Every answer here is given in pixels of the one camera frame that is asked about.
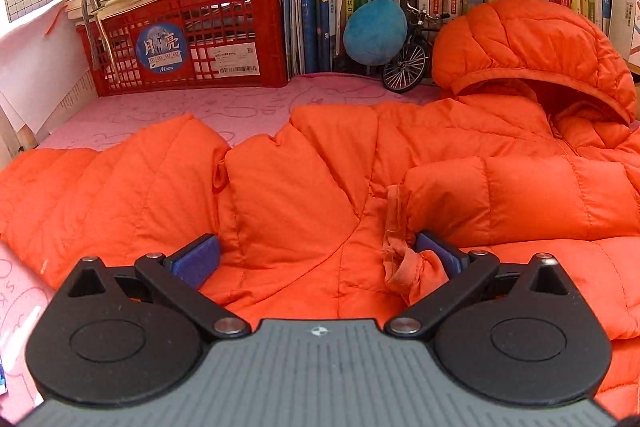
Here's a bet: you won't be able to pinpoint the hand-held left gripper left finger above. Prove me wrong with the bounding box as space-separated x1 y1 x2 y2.
60 234 253 342

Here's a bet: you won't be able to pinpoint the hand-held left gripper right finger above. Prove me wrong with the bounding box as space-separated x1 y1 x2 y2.
384 232 576 342

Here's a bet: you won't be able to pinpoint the orange puffer jacket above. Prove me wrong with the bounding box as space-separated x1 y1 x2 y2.
0 0 640 408

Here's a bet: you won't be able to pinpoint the miniature bicycle model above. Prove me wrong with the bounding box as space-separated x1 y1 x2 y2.
382 0 451 95

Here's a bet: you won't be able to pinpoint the blue plush ball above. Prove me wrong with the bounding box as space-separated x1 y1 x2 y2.
343 0 408 65

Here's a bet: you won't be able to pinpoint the red plastic crate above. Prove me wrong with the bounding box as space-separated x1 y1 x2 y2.
77 0 290 96

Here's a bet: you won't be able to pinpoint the white paper sheets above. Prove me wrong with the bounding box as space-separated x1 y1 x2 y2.
0 2 101 135

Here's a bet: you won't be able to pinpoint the grey metal clip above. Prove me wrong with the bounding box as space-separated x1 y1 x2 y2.
81 0 121 82

